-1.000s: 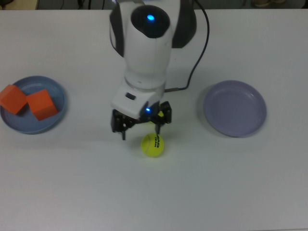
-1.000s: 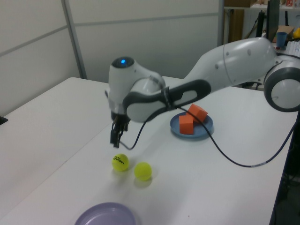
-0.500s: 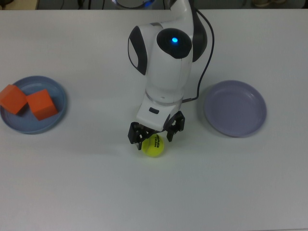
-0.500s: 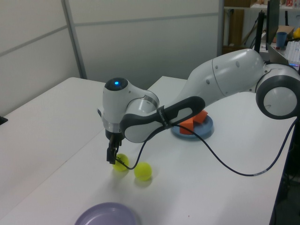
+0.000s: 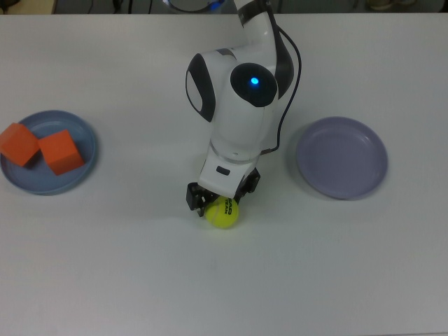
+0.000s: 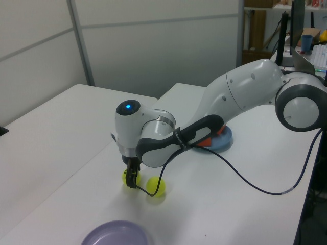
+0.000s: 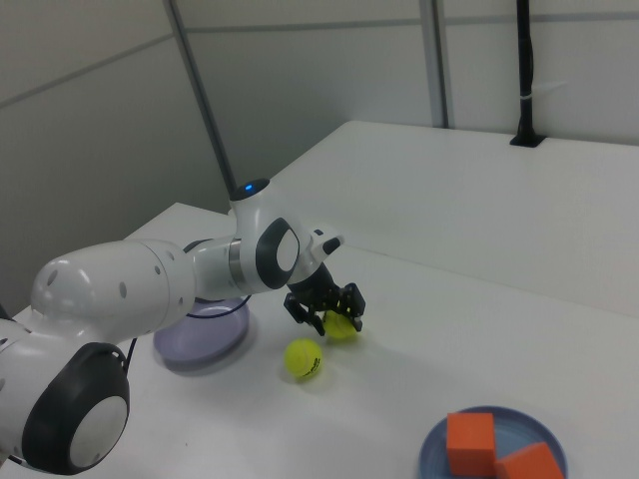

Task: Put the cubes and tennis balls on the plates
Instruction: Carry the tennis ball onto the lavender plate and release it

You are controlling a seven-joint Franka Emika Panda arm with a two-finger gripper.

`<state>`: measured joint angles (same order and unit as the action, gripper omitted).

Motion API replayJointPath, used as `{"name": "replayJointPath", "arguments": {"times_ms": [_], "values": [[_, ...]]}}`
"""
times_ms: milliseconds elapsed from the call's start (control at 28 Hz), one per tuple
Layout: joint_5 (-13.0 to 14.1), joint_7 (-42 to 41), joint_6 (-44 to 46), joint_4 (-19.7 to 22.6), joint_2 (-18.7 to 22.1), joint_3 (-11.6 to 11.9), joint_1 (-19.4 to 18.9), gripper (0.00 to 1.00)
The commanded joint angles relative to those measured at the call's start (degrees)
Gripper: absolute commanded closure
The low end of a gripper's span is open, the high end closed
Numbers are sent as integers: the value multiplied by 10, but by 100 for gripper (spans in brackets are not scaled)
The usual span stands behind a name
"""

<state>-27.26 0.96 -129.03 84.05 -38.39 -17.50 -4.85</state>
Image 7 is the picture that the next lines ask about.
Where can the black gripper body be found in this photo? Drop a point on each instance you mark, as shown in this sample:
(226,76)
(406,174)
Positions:
(317,287)

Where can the orange foam cube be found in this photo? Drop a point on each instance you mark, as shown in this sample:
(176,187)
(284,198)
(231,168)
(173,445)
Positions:
(469,441)
(529,464)

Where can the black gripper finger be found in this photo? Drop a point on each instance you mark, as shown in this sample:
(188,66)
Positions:
(355,302)
(299,310)

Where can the white zip tie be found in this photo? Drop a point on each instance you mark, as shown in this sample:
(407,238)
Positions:
(536,91)

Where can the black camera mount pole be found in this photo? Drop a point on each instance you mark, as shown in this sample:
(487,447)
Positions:
(524,60)

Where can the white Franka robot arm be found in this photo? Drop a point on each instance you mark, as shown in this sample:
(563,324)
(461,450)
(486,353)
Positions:
(100,284)

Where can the yellow tennis ball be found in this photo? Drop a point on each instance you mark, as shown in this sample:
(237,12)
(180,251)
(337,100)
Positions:
(302,359)
(341,328)

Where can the purple plate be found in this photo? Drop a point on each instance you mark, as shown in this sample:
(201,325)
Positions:
(199,344)

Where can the blue plate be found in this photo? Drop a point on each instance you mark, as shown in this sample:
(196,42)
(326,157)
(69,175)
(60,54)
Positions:
(519,424)

